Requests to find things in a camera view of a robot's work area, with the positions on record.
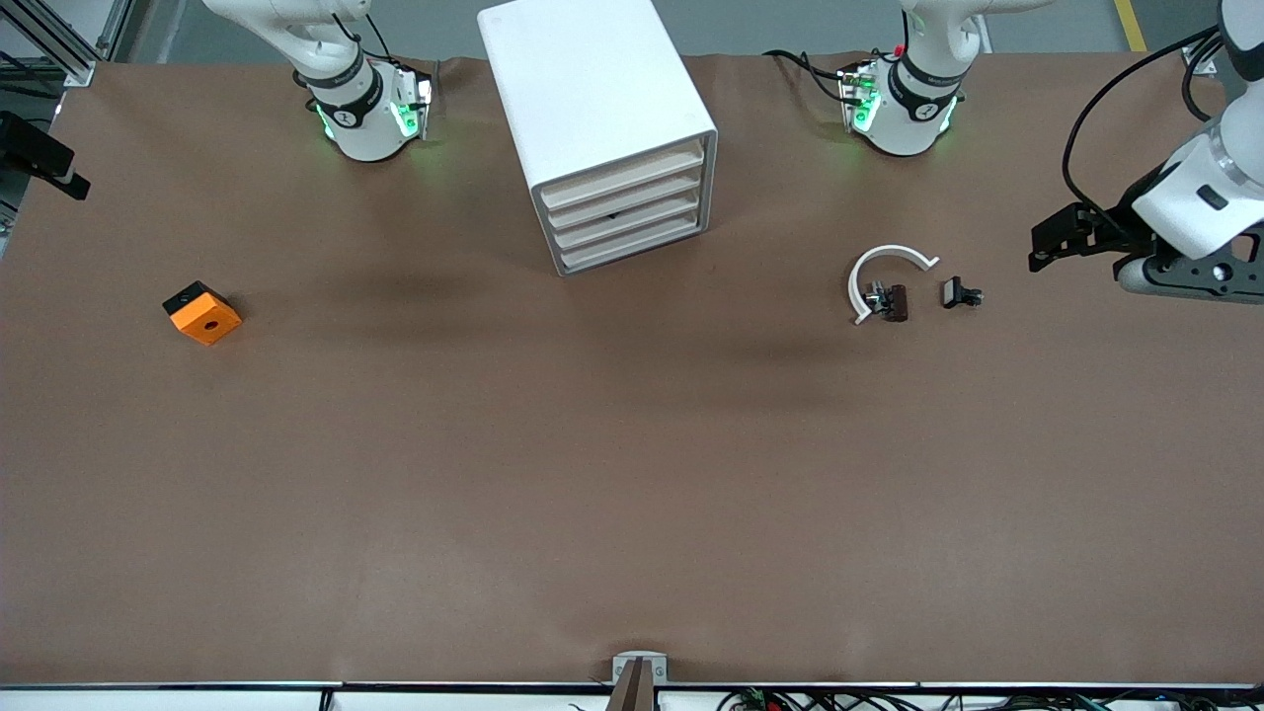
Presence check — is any white curved plastic ring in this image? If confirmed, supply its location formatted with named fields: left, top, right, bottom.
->
left=847, top=244, right=941, bottom=326

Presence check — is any aluminium frame post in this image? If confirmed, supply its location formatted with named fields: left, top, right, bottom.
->
left=0, top=0, right=149, bottom=90
left=1183, top=0, right=1264, bottom=76

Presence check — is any small brown electrical component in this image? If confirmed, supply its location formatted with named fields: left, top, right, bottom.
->
left=864, top=282, right=910, bottom=324

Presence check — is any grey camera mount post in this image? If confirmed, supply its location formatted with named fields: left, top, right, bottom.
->
left=604, top=660, right=660, bottom=711

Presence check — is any bundle of black cables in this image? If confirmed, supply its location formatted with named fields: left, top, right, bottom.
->
left=716, top=687, right=1264, bottom=711

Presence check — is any orange box with black base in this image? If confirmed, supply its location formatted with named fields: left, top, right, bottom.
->
left=162, top=280, right=243, bottom=347

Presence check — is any brown table mat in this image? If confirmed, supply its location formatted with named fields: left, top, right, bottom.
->
left=0, top=51, right=1264, bottom=687

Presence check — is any grey metal bracket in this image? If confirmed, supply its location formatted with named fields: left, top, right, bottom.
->
left=611, top=651, right=670, bottom=685

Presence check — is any black arm base cable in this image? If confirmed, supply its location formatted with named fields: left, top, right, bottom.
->
left=762, top=47, right=852, bottom=106

